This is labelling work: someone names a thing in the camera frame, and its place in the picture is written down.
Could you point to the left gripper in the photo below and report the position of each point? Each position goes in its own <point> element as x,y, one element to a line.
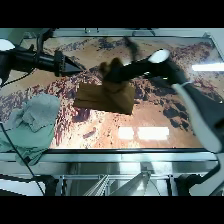
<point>59,63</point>

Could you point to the brown garment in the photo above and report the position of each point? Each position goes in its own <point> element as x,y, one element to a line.
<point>110,98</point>

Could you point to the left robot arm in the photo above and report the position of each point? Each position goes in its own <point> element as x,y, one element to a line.
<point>30,60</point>

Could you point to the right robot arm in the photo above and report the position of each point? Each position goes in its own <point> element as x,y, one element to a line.
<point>196,106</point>

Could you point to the grey garment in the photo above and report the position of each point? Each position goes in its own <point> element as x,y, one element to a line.
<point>40,111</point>

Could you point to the green garment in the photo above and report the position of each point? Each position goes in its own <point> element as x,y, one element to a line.
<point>31,141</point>

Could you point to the silver frame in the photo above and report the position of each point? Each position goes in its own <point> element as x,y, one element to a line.
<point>126,158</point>

